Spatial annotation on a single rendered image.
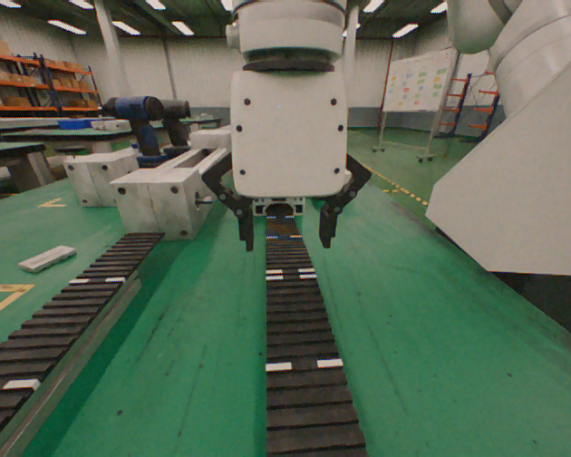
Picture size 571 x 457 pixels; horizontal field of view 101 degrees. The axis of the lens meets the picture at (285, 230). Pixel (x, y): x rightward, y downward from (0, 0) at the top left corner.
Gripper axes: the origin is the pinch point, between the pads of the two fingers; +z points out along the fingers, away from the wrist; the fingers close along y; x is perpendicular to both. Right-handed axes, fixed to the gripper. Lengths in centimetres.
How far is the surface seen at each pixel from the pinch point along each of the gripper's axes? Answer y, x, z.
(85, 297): -18.7, -5.8, 2.7
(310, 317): 1.1, -9.6, 2.5
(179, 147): -34, 69, -1
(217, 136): -17, 52, -6
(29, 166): -153, 138, 19
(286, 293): -0.6, -6.7, 2.5
